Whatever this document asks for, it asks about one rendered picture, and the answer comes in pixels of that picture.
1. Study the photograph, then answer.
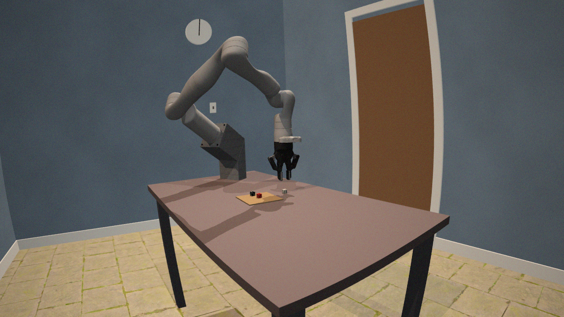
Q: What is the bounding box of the tan square mat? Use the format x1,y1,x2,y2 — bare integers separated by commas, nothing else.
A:
236,192,283,206

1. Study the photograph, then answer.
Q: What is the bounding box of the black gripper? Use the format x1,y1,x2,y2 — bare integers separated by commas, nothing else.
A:
268,142,300,181

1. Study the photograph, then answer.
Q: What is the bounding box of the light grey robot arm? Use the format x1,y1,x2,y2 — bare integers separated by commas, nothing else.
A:
165,36,301,143

